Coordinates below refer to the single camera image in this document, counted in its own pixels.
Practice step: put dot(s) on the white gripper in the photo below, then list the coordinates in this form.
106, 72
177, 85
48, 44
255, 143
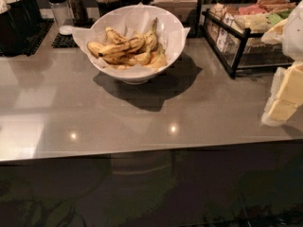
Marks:
294, 43

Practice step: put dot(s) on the lower right yellow banana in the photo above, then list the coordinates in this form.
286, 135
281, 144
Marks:
158, 58

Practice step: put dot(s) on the right upright yellow banana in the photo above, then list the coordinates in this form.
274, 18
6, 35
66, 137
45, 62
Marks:
150, 37

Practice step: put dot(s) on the white ceramic bowl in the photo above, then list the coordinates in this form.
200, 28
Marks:
172, 32

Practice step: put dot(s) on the upper spotted yellow banana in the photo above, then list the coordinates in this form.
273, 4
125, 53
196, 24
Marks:
114, 36

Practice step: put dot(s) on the spotted yellow banana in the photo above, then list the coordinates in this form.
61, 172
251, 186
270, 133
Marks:
114, 36
95, 48

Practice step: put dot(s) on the long front yellow banana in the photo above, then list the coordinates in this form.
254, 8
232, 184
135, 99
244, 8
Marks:
133, 44

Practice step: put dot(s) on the left spotted yellow banana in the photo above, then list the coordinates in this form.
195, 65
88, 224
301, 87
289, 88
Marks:
95, 48

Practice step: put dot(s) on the green sweetener packets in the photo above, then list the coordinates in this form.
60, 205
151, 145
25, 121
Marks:
276, 17

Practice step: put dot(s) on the pink sugar packets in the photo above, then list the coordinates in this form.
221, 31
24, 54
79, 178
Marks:
251, 10

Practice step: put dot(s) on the brown sugar packets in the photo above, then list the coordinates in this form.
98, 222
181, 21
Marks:
275, 5

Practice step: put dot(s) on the white round lid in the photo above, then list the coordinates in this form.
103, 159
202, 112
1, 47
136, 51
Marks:
66, 30

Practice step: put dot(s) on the glass pepper shaker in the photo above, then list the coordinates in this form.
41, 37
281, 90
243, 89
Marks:
79, 11

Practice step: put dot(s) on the glass salt shaker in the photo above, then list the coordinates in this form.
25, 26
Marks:
61, 12

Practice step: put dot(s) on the black rubber mat large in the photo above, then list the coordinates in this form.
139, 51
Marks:
36, 37

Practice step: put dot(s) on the black container left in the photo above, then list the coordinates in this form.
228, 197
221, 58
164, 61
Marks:
19, 20

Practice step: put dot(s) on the black wire condiment rack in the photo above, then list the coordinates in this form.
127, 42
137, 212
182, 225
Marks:
236, 55

